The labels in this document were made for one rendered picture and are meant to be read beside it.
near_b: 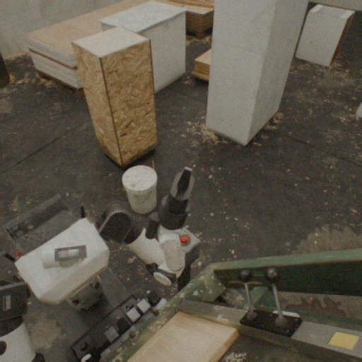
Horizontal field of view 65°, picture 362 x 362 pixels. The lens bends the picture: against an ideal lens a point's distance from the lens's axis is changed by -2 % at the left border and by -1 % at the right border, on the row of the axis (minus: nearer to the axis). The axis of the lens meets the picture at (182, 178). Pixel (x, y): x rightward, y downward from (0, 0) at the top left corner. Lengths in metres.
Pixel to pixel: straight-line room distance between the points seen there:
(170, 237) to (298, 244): 1.93
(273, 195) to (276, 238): 0.49
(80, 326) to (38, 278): 1.21
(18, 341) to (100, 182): 2.17
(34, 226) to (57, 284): 0.20
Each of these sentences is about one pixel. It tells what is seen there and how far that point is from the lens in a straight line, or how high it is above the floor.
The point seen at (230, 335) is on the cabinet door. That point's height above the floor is 1.31.
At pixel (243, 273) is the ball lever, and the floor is 1.46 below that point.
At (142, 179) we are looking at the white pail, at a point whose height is 0.35.
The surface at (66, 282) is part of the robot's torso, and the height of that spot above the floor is 1.30.
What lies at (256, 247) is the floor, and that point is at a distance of 2.59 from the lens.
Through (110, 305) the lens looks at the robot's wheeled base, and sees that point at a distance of 2.19.
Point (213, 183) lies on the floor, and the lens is 2.96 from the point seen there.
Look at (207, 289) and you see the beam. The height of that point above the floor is 0.88.
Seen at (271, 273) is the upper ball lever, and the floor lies 1.56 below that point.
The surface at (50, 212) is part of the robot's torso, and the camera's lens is 1.07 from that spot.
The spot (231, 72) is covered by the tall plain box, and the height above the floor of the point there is 0.84.
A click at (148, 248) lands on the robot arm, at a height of 1.23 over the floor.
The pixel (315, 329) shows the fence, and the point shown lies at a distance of 0.70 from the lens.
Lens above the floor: 2.19
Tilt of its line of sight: 47 degrees down
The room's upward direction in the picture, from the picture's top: straight up
